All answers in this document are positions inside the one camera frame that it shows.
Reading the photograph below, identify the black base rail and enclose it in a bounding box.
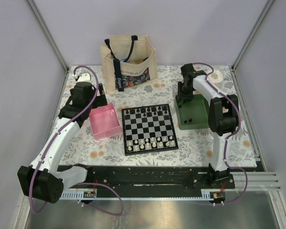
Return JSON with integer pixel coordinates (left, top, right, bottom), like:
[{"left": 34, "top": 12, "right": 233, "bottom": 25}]
[{"left": 73, "top": 165, "right": 235, "bottom": 198}]

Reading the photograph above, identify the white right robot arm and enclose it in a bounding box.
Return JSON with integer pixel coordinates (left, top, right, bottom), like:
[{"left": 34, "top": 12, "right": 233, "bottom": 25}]
[{"left": 174, "top": 63, "right": 241, "bottom": 189}]

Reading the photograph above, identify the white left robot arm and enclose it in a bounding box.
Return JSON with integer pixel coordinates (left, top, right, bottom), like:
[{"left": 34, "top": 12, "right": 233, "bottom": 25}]
[{"left": 17, "top": 73, "right": 102, "bottom": 203}]

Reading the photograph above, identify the green plastic tray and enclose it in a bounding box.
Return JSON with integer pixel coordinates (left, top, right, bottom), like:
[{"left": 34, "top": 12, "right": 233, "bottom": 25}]
[{"left": 174, "top": 94, "right": 209, "bottom": 130}]

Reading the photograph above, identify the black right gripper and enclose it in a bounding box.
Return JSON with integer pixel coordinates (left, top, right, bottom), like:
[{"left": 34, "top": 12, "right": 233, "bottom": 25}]
[{"left": 176, "top": 82, "right": 194, "bottom": 105}]

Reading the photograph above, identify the pink plastic box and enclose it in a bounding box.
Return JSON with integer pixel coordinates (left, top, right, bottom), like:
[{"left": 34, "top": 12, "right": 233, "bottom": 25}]
[{"left": 89, "top": 103, "right": 122, "bottom": 140}]

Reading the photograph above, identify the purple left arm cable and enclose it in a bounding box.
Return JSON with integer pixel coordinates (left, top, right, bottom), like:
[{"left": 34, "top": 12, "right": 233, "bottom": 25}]
[{"left": 30, "top": 65, "right": 124, "bottom": 217}]

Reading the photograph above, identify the black white chessboard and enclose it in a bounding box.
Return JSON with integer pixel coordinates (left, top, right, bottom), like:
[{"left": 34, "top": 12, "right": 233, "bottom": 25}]
[{"left": 122, "top": 104, "right": 178, "bottom": 156}]

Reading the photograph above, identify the beige canvas tote bag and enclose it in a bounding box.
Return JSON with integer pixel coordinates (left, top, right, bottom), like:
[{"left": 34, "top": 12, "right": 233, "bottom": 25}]
[{"left": 100, "top": 35, "right": 158, "bottom": 94}]

